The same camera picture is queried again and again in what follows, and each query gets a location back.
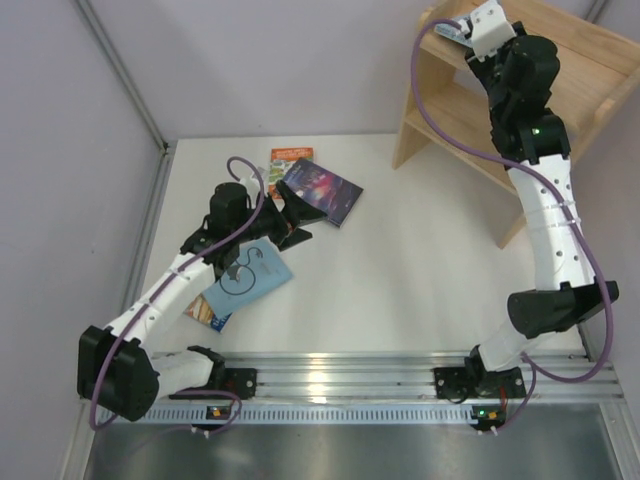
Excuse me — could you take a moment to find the dark purple galaxy book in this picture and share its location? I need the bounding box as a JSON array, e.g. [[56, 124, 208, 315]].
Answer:
[[283, 158, 364, 228]]

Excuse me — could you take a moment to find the light blue swan book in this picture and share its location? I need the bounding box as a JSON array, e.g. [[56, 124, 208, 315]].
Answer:
[[203, 239, 293, 318]]

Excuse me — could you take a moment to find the light blue treehouse book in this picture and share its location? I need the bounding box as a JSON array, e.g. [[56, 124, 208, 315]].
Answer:
[[434, 16, 472, 48]]

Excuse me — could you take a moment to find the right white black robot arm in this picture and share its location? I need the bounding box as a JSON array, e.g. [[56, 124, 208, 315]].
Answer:
[[465, 34, 619, 395]]

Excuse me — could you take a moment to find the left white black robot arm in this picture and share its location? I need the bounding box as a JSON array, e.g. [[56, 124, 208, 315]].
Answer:
[[77, 182, 326, 421]]

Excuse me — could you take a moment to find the orange treehouse book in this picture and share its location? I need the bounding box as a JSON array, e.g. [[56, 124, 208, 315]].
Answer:
[[268, 147, 314, 199]]

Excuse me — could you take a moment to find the wooden two-tier shelf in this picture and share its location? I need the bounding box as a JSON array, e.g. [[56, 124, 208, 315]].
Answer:
[[391, 0, 640, 250]]

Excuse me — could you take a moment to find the blue colourful picture book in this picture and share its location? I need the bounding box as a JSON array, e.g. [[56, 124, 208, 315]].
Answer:
[[184, 295, 232, 333]]

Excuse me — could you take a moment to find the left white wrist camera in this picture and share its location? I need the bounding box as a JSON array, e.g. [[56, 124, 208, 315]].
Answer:
[[239, 167, 268, 197]]

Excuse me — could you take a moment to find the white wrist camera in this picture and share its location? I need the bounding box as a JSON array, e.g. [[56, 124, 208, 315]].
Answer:
[[459, 1, 516, 62], [239, 167, 268, 197]]

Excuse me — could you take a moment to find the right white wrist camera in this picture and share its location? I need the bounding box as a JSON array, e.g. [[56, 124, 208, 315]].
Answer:
[[459, 1, 516, 62]]

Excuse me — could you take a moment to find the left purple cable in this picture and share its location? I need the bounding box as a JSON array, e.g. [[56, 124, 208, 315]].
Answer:
[[88, 156, 266, 434]]

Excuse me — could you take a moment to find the purple cable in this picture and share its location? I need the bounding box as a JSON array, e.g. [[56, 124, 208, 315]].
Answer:
[[88, 156, 266, 434], [410, 18, 620, 435]]

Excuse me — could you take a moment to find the aluminium mounting rail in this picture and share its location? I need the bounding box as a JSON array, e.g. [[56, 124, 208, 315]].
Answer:
[[224, 352, 624, 404]]

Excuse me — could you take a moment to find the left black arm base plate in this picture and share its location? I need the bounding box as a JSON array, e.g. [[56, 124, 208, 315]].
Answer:
[[169, 367, 257, 400]]

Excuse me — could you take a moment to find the perforated cable duct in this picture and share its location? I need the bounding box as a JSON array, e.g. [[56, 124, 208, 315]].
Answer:
[[138, 402, 506, 426]]

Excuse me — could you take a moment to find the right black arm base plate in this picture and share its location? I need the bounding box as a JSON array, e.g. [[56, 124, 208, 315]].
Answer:
[[433, 366, 527, 403]]

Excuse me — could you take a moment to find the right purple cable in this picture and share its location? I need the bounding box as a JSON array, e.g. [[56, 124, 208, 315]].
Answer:
[[410, 18, 620, 435]]

